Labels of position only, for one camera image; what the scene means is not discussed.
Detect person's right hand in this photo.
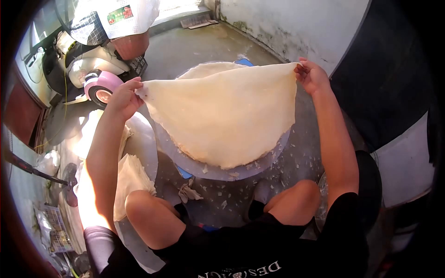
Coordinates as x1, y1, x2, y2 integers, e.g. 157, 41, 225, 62
294, 57, 331, 97

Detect person's left hand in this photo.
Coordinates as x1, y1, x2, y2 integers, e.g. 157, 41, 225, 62
105, 77, 145, 122

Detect person's right fingers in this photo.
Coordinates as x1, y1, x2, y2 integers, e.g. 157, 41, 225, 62
294, 57, 315, 84

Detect person's left fingers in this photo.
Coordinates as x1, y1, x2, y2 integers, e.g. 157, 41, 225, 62
120, 77, 143, 94

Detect large round pale dough sheet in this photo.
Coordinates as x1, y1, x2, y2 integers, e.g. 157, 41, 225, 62
135, 62, 299, 170

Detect round white tray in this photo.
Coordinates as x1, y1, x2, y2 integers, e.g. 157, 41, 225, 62
74, 109, 159, 226

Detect white and pink scooter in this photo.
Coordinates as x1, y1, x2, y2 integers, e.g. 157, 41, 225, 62
41, 0, 161, 110

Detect stack of round dough sheets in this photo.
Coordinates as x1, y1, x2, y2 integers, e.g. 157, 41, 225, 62
177, 61, 248, 80

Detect pile of folded dough sheets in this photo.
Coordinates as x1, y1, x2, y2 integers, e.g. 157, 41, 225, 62
113, 153, 158, 222

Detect large black round board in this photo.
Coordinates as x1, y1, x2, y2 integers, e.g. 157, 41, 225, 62
328, 0, 445, 209

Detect flat cardboard piece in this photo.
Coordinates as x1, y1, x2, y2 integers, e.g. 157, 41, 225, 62
180, 13, 220, 30

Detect white rag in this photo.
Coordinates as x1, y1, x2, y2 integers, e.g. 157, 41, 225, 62
178, 178, 204, 204

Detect round grey tray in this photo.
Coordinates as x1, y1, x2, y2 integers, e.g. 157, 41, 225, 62
152, 61, 292, 182

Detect small standing fan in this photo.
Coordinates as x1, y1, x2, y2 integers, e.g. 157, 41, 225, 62
60, 162, 79, 208

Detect white plastic bag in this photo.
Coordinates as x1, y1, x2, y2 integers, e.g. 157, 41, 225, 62
35, 150, 62, 177

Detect person's legs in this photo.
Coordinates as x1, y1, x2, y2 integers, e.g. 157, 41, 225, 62
124, 179, 322, 251

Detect black rod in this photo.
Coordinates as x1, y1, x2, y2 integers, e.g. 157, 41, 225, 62
6, 152, 69, 186

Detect stack of printed papers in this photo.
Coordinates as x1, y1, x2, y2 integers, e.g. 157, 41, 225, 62
34, 203, 76, 254

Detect person's body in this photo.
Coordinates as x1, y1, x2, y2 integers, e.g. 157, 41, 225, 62
83, 191, 370, 278

